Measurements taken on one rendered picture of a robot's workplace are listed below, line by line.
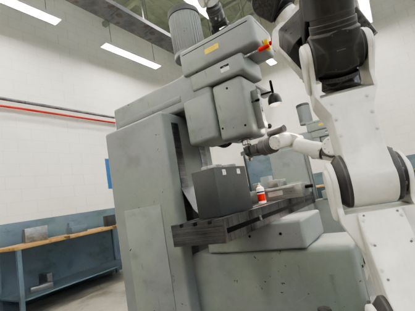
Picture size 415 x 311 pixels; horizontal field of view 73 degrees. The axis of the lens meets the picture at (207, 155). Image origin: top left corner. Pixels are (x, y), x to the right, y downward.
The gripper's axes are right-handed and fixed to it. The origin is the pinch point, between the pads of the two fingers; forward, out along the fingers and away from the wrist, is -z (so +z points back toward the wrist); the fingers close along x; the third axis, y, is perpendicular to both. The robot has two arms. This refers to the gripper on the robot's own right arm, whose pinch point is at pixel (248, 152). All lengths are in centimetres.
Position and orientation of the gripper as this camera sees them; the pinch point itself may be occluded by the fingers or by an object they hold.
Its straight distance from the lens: 152.9
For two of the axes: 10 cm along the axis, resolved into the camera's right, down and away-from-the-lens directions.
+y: 1.8, 9.7, -1.6
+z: 5.9, -2.4, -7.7
